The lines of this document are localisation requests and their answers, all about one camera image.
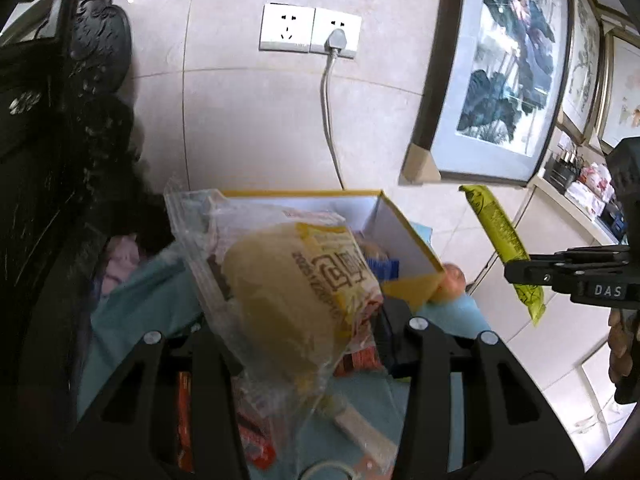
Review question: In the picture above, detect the yellow-green long snack bar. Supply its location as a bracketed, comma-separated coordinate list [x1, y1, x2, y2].
[459, 184, 546, 325]

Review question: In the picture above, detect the clear bag yellow bread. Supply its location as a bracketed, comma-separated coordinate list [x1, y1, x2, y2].
[164, 182, 382, 479]

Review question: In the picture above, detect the person's right hand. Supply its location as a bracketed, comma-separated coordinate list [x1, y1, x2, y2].
[608, 309, 632, 385]

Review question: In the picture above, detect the red snack pack with barcode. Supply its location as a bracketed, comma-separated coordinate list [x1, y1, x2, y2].
[232, 377, 277, 470]

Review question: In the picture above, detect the white long wafer pack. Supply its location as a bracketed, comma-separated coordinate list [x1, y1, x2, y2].
[318, 394, 398, 474]

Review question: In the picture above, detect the teal tablecloth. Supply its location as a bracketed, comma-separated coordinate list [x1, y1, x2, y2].
[74, 235, 489, 472]

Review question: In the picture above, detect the peach fruit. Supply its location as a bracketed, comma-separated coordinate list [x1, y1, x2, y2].
[430, 262, 466, 304]

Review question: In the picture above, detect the red black snack pack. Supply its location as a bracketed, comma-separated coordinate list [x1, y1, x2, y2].
[333, 304, 383, 377]

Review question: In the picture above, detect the yellow cardboard box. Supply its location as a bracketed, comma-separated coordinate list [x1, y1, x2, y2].
[224, 190, 445, 312]

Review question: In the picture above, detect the framed lotus painting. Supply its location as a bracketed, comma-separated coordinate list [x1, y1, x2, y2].
[401, 0, 572, 185]

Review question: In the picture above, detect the dark carved wooden furniture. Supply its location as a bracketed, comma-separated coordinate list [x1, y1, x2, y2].
[1, 0, 155, 479]

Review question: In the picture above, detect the grey plug and cable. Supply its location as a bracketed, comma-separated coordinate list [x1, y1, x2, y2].
[322, 28, 350, 191]

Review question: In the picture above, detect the white wall socket right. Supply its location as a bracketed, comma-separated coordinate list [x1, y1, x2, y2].
[309, 8, 362, 58]

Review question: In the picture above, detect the white wall socket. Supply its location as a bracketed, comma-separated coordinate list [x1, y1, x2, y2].
[258, 2, 314, 53]
[309, 8, 362, 58]

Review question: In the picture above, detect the white wall socket left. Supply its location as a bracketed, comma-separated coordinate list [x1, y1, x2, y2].
[258, 2, 314, 53]

